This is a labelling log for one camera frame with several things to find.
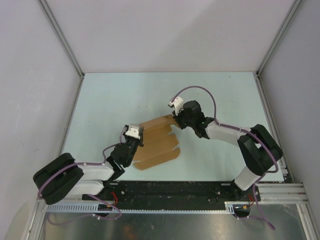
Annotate brown cardboard box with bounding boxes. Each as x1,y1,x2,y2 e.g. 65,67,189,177
133,115,181,171

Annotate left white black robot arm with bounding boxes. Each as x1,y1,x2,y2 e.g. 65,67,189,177
33,124,144,205

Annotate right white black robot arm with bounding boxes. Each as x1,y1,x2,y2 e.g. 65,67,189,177
168,97,283,201

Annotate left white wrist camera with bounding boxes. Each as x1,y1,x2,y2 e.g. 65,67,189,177
124,124,141,140

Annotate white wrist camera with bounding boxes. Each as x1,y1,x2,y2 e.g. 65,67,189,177
124,124,141,140
168,96,184,116

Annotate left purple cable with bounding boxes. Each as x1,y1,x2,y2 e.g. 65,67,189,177
37,126,128,226

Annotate purple cable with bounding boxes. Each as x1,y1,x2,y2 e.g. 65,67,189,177
171,86,280,230
37,126,128,226

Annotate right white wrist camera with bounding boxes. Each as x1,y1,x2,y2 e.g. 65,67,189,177
168,96,184,116

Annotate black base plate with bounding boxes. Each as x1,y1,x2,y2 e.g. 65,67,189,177
97,180,261,211

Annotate perforated cable duct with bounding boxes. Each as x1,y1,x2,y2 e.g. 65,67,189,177
44,201,256,215

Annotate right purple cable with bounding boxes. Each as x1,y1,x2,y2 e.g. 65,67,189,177
171,86,280,230

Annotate aluminium frame rail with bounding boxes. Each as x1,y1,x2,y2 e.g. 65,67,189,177
36,182,306,204

